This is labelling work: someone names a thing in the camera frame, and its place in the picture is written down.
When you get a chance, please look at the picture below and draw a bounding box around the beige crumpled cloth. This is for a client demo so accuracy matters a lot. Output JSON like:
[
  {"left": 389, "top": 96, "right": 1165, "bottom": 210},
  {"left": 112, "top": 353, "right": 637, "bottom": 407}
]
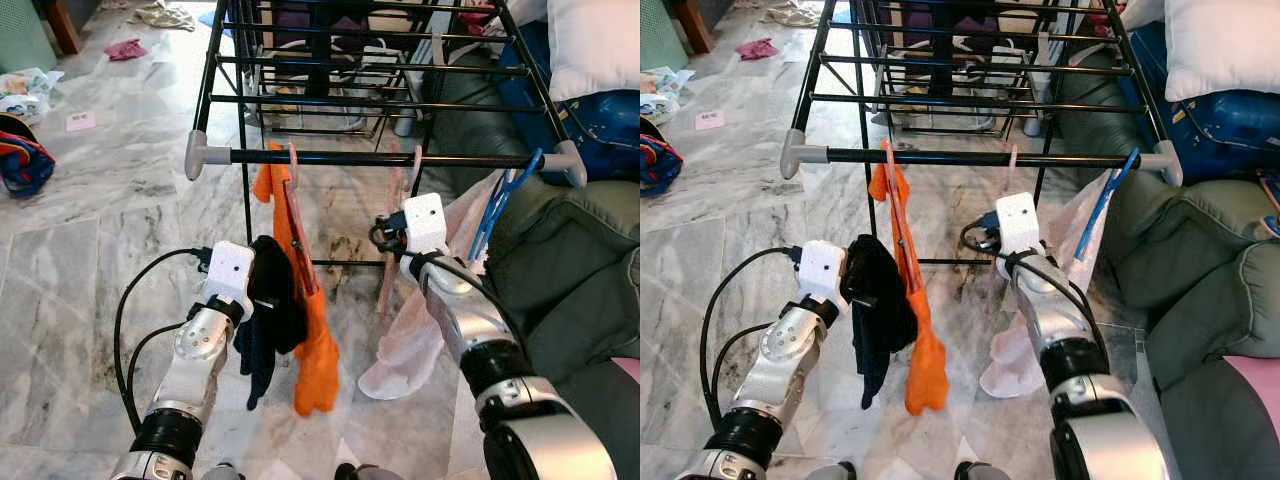
[
  {"left": 765, "top": 0, "right": 827, "bottom": 29},
  {"left": 130, "top": 0, "right": 197, "bottom": 31}
]

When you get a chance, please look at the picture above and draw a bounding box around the orange t-shirt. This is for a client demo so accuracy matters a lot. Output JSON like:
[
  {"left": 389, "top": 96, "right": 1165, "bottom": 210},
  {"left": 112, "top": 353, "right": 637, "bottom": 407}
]
[
  {"left": 868, "top": 140, "right": 952, "bottom": 417},
  {"left": 252, "top": 140, "right": 342, "bottom": 419}
]

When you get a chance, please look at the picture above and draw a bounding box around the blue plastic hanger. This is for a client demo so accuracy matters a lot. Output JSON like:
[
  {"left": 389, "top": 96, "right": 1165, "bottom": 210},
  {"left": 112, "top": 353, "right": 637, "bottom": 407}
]
[
  {"left": 1072, "top": 148, "right": 1142, "bottom": 264},
  {"left": 468, "top": 148, "right": 546, "bottom": 266}
]

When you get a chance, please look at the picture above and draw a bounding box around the white pillow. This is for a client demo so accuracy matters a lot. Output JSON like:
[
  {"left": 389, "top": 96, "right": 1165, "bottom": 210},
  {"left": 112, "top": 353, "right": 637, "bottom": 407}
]
[
  {"left": 1165, "top": 0, "right": 1280, "bottom": 103},
  {"left": 545, "top": 0, "right": 641, "bottom": 103}
]

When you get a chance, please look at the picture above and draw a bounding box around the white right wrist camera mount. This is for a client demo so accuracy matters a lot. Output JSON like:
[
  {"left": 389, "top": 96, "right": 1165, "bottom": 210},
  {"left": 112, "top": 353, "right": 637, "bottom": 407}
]
[
  {"left": 995, "top": 193, "right": 1044, "bottom": 254},
  {"left": 400, "top": 193, "right": 449, "bottom": 257}
]

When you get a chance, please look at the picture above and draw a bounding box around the dark purple hanging cloth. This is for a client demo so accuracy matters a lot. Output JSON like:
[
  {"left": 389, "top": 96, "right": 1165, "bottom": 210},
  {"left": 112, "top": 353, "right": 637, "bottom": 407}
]
[
  {"left": 265, "top": 0, "right": 401, "bottom": 56},
  {"left": 890, "top": 0, "right": 1021, "bottom": 56}
]

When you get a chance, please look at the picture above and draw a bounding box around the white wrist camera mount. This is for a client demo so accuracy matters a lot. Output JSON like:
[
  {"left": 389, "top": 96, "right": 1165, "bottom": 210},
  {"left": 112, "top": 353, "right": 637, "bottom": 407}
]
[
  {"left": 800, "top": 240, "right": 852, "bottom": 317},
  {"left": 995, "top": 193, "right": 1044, "bottom": 254},
  {"left": 400, "top": 193, "right": 449, "bottom": 257},
  {"left": 205, "top": 240, "right": 257, "bottom": 317}
]

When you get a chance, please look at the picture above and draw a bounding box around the green cabinet panel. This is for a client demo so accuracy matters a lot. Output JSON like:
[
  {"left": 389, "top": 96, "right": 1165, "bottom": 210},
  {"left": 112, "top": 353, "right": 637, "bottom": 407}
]
[
  {"left": 0, "top": 0, "right": 56, "bottom": 73},
  {"left": 640, "top": 0, "right": 691, "bottom": 71}
]

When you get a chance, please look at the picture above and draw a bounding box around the white printed plastic bag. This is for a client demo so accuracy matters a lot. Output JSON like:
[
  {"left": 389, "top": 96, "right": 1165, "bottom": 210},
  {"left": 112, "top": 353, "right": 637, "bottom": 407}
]
[
  {"left": 0, "top": 68, "right": 64, "bottom": 127},
  {"left": 640, "top": 65, "right": 697, "bottom": 127}
]

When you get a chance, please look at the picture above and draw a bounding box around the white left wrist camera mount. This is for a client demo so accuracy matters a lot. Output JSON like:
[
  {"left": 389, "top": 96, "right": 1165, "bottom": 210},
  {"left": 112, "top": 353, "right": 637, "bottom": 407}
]
[
  {"left": 800, "top": 240, "right": 852, "bottom": 317},
  {"left": 205, "top": 240, "right": 257, "bottom": 317}
]

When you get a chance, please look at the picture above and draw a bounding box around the shiny blue bag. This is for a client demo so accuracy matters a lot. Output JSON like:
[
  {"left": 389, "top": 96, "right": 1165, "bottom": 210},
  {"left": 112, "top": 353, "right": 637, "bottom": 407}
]
[
  {"left": 497, "top": 20, "right": 641, "bottom": 187},
  {"left": 1130, "top": 20, "right": 1280, "bottom": 187}
]

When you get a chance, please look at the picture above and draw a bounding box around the brown wooden post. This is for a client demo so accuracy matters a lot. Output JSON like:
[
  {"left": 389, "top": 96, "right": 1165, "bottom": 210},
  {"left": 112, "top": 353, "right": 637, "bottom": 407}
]
[
  {"left": 668, "top": 0, "right": 714, "bottom": 54},
  {"left": 40, "top": 0, "right": 84, "bottom": 56}
]

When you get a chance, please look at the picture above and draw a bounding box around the red and blue bag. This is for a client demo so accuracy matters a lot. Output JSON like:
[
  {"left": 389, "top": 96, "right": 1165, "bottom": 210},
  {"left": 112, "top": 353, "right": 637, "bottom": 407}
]
[
  {"left": 640, "top": 118, "right": 685, "bottom": 197},
  {"left": 0, "top": 115, "right": 57, "bottom": 199}
]

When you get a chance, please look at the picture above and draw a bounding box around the white shirt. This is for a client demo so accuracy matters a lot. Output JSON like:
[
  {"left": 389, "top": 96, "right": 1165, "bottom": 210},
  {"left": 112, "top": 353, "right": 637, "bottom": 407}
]
[
  {"left": 978, "top": 170, "right": 1112, "bottom": 400},
  {"left": 358, "top": 170, "right": 507, "bottom": 402}
]

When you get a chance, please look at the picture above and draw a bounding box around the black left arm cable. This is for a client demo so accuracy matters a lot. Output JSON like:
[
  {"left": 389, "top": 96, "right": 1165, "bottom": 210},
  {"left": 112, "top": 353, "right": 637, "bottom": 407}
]
[
  {"left": 112, "top": 247, "right": 213, "bottom": 433},
  {"left": 699, "top": 246, "right": 807, "bottom": 433},
  {"left": 125, "top": 322, "right": 188, "bottom": 401},
  {"left": 711, "top": 322, "right": 778, "bottom": 401}
]

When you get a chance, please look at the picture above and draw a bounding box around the dark green sofa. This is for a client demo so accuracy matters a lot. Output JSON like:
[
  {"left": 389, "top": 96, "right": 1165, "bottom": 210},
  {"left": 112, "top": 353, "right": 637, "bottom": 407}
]
[
  {"left": 1050, "top": 50, "right": 1280, "bottom": 480},
  {"left": 420, "top": 50, "right": 641, "bottom": 480}
]

